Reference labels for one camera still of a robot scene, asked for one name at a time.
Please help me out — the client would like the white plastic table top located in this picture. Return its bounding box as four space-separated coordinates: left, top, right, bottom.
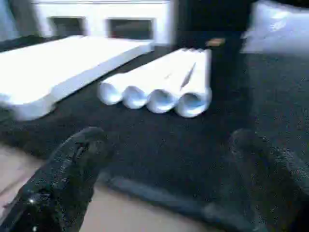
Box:
0 35 155 121

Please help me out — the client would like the small brown cork piece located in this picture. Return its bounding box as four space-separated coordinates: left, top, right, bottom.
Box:
205 38 226 47

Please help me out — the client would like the black sofa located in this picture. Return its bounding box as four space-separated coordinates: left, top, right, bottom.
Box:
173 0 253 55

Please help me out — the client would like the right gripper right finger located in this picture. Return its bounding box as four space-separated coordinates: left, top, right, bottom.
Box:
229 128 309 232

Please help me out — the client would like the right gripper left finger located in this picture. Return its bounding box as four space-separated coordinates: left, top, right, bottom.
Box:
0 127 114 232

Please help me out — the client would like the white cabinet with glass doors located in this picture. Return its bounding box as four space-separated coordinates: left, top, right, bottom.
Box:
33 0 175 44

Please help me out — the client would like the black work mat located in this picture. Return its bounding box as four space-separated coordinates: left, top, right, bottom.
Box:
0 33 309 232

